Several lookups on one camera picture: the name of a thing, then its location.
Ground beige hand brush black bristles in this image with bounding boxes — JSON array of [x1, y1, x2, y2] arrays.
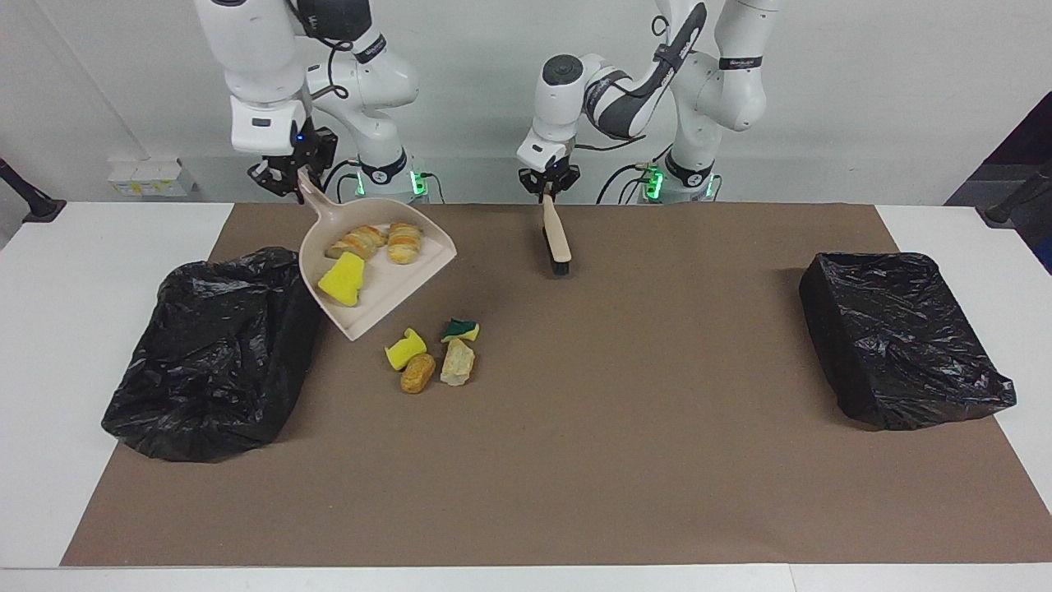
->
[[541, 193, 573, 276]]

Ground pale bread chunk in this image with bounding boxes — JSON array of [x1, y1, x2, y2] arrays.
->
[[326, 224, 387, 260]]

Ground striped croissant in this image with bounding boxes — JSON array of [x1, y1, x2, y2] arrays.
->
[[386, 222, 424, 266]]

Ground beige plastic dustpan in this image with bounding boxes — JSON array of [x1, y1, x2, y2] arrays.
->
[[298, 169, 459, 342]]

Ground curved yellow sponge piece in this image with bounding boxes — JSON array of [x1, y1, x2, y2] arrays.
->
[[385, 328, 428, 372]]

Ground beige bread chunk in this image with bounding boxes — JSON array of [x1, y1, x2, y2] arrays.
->
[[440, 337, 476, 387]]

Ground brown bread roll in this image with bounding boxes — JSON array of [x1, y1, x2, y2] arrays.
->
[[399, 353, 437, 395]]

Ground loose black bag lined bin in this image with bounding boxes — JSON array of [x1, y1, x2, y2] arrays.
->
[[101, 247, 327, 463]]

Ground boxy black bag lined bin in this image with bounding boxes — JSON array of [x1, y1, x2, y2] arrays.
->
[[799, 252, 1017, 432]]

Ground brown table mat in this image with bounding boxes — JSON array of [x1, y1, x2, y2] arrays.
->
[[60, 203, 1052, 568]]

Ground black base power cable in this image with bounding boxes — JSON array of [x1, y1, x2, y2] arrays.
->
[[598, 163, 658, 205], [323, 159, 362, 204]]

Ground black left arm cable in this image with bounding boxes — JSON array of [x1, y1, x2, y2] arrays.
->
[[574, 12, 668, 154]]

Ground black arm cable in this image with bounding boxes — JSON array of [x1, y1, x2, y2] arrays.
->
[[574, 12, 668, 154], [284, 0, 339, 104]]

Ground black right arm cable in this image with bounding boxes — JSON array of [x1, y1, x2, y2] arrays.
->
[[284, 0, 339, 104]]

